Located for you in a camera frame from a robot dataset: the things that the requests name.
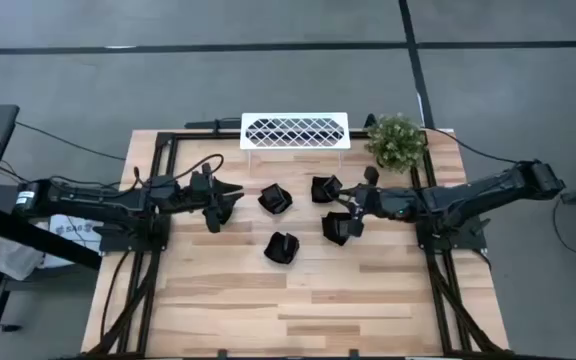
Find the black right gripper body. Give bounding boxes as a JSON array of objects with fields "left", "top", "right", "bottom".
[{"left": 346, "top": 167, "right": 394, "bottom": 239}]

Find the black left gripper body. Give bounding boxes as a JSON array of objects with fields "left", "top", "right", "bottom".
[{"left": 187, "top": 162, "right": 222, "bottom": 234}]

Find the black mini shaped plate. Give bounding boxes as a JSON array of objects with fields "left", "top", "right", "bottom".
[
  {"left": 321, "top": 211, "right": 364, "bottom": 247},
  {"left": 310, "top": 174, "right": 343, "bottom": 205},
  {"left": 257, "top": 182, "right": 294, "bottom": 216},
  {"left": 313, "top": 175, "right": 342, "bottom": 201}
]

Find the black deep square plate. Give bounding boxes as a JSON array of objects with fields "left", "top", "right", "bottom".
[{"left": 262, "top": 184, "right": 290, "bottom": 212}]

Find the black faceted mini plate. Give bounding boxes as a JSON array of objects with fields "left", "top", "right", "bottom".
[{"left": 267, "top": 232, "right": 299, "bottom": 261}]

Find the green potted artificial plant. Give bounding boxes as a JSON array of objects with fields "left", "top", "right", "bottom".
[{"left": 365, "top": 113, "right": 428, "bottom": 174}]

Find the wide black shallow plate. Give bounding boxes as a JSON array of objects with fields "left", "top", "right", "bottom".
[{"left": 263, "top": 231, "right": 301, "bottom": 265}]

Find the white printed plastic bag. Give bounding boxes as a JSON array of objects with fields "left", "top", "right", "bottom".
[{"left": 0, "top": 213, "right": 105, "bottom": 282}]

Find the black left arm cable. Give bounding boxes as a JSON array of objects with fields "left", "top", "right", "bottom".
[{"left": 132, "top": 153, "right": 225, "bottom": 194}]

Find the black aluminium table frame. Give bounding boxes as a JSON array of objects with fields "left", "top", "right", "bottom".
[{"left": 85, "top": 129, "right": 507, "bottom": 360}]

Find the white lattice wire rack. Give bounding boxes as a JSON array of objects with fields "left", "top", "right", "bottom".
[{"left": 239, "top": 111, "right": 352, "bottom": 170}]

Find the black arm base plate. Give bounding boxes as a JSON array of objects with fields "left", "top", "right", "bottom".
[
  {"left": 415, "top": 214, "right": 488, "bottom": 251},
  {"left": 98, "top": 219, "right": 171, "bottom": 254}
]

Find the black supply cable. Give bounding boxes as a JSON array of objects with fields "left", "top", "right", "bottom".
[{"left": 425, "top": 127, "right": 522, "bottom": 165}]

